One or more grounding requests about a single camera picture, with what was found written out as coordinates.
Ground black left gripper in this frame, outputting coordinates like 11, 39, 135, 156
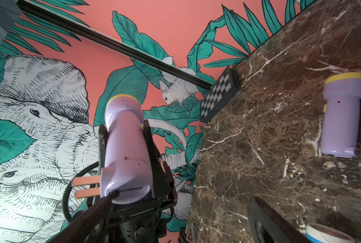
86, 119, 177, 243

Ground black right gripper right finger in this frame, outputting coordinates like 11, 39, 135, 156
248, 196, 310, 243

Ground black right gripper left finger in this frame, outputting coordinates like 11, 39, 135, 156
50, 190, 120, 243

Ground blue flashlight white head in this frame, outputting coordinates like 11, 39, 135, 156
306, 223, 355, 243

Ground purple flashlight yellow head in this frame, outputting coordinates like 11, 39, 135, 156
321, 72, 361, 158

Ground black white checkerboard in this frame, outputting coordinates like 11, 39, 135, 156
200, 66, 240, 124

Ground black corrugated left cable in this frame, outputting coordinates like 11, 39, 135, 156
61, 160, 99, 224

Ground black left corner frame post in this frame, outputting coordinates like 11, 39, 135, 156
16, 1, 212, 90

